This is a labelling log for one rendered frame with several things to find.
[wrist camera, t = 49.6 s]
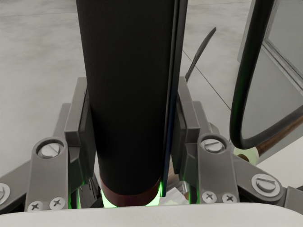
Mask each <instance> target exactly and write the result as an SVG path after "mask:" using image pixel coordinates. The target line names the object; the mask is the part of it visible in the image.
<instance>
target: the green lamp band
mask: <svg viewBox="0 0 303 227"><path fill-rule="evenodd" d="M102 197H103V203H104V206H105V208H109V207H115V206H114V205H112V204H111V203H110V202H108V200H107V199H106V198H105V196H104V195H103V192H102ZM159 198H160V189H159V192H158V194H157V196H156V198H155V199H154V200H153V201H152V202H151V203H150V204H148V205H147V206H149V205H158V203H159Z"/></svg>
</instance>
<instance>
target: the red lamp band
mask: <svg viewBox="0 0 303 227"><path fill-rule="evenodd" d="M99 174H100V173H99ZM100 181H101V189H102V192H103V195H104V196H105V198H106V199H107V200H108V201H109V202H111V203H112V204H114V205H116V206H118V207H129V206H144V205H146V204H148V203H150V202H151V201H152V200H153V199H154V198H155V197H156V196H157V194H158V192H159V189H160V186H161V175H160V178H159V180H158V182H157V183H156V184H155V185H154V186H153V187H152V188H151V189H149V190H147V191H146V192H143V193H140V194H136V195H123V194H119V193H116V192H113V191H112V190H110V189H109V188H107V187H106V186H105V184H104V183H103V182H102V180H101V176H100Z"/></svg>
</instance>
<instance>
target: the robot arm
mask: <svg viewBox="0 0 303 227"><path fill-rule="evenodd" d="M95 157H96V142H95V135H94V128H93V122H92V113H91V106H90V99H89V93H88V86H87V77H78V79H77V83H76V87H75V90H74V94H73V98H72V102H71V103H62V105H61V108H60V112H59V115H58V118H57V121H56V124H55V128H54V131H53V134H52V136H51V137H47V138H44V139H42V140H40V141H39V142H37V143H36V144H35V145H34V147H33V150H32V156H31V159H29V160H28V161H26V162H25V163H23V164H21V165H19V166H18V167H16V168H15V169H13V170H11V171H10V172H8V173H6V174H5V175H3V176H1V177H0V227H303V191H301V190H298V189H295V188H293V187H290V186H288V187H287V188H286V187H283V186H282V184H281V183H280V182H279V181H278V179H277V178H275V177H274V176H272V175H271V174H269V173H267V172H265V171H263V170H262V169H260V168H258V167H256V166H255V165H253V164H251V163H249V162H248V161H246V160H244V159H242V158H240V157H238V156H237V155H235V154H233V153H232V152H231V147H230V143H229V141H228V140H227V139H226V138H225V137H223V136H222V135H220V134H217V133H212V132H211V129H210V126H209V124H208V121H207V118H206V115H205V112H204V109H203V106H202V103H201V101H199V100H192V98H191V95H190V92H189V89H188V85H187V82H186V79H185V76H180V77H179V87H178V94H177V103H176V108H175V117H174V128H173V136H172V145H171V157H172V164H173V169H174V174H178V176H179V181H185V182H187V183H188V184H189V187H188V192H189V204H173V205H149V206H129V207H109V208H90V209H79V196H78V188H79V187H80V186H82V185H88V180H89V177H93V173H94V165H95Z"/></svg>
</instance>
